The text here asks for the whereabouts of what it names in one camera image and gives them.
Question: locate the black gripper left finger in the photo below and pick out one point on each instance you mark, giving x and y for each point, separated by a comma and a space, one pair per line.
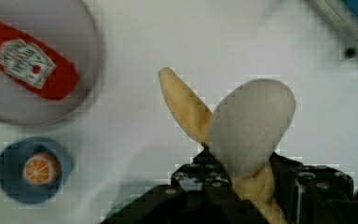
200, 192

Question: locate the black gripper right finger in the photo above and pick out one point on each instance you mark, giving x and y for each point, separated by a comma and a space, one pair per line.
310, 194

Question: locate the plush peeled banana toy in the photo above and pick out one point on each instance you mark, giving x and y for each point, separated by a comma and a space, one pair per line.
242, 132

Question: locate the orange slice toy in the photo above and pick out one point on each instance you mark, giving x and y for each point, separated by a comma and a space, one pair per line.
42, 168

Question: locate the blue small bowl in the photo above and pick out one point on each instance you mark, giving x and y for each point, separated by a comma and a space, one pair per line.
13, 159

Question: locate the grey round plate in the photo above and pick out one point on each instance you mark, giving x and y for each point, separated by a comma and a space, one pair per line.
66, 26

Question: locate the red ketchup bottle toy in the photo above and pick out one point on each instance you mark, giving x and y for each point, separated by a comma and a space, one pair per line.
35, 66

